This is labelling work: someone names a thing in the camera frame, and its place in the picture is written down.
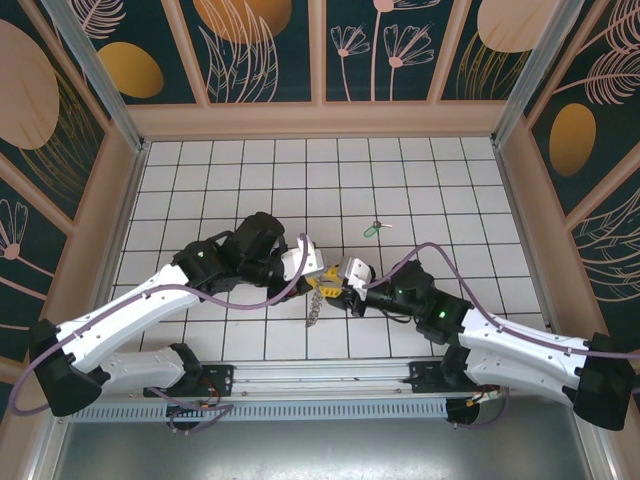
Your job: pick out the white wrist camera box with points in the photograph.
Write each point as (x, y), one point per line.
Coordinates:
(355, 272)
(312, 257)

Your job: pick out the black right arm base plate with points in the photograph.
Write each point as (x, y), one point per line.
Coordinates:
(425, 377)

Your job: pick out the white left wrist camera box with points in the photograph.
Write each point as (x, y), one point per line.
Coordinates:
(312, 257)

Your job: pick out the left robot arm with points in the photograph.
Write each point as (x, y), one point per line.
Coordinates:
(125, 300)

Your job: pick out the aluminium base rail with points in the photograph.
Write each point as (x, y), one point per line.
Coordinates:
(320, 372)

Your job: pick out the key with green tag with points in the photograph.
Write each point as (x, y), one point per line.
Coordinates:
(368, 231)

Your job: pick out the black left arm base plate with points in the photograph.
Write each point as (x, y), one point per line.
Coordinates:
(220, 375)

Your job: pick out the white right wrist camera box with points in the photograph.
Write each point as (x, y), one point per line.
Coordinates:
(355, 272)

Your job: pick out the grey metal sheet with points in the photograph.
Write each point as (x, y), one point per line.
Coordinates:
(320, 450)

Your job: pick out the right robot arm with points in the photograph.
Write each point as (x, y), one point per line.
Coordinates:
(525, 340)

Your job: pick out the aluminium corner post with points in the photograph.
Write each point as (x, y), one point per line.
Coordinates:
(530, 75)
(100, 75)

